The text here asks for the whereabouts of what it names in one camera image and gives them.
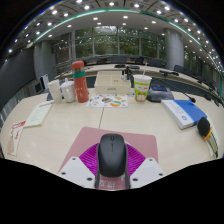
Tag black conference microphone console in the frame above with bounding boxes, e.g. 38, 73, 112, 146
146, 84, 175, 103

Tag red drink bottle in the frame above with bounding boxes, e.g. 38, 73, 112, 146
71, 60, 90, 104

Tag white paper sheet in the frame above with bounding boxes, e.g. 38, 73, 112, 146
23, 100, 54, 128

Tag ceiling lights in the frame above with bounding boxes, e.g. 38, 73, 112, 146
6, 0, 223, 68

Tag blue and white book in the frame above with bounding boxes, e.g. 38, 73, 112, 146
161, 98, 208, 130

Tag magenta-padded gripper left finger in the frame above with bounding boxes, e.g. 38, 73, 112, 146
57, 143, 101, 190

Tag cream cardboard box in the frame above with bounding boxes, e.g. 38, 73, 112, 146
93, 70, 132, 95

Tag colourful sticker sheet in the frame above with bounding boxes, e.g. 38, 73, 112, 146
85, 93, 129, 108

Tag pink mouse pad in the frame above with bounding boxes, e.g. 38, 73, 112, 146
58, 126, 159, 192

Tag white lidded jar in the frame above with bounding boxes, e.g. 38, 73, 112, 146
60, 80, 77, 103

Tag dark office chairs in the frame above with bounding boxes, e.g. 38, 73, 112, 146
83, 54, 214, 85

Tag black gooseneck table microphone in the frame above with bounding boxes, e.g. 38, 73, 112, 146
159, 69, 197, 104

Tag red and white leaflet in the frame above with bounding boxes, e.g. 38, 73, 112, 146
6, 120, 27, 157

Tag handheld microphone with foam head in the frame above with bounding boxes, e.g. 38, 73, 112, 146
196, 116, 220, 159

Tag black computer mouse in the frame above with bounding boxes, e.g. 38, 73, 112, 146
96, 133, 128, 179

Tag printed paper cup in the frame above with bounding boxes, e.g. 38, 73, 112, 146
132, 63, 153, 103

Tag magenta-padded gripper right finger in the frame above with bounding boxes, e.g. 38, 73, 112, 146
123, 143, 166, 190

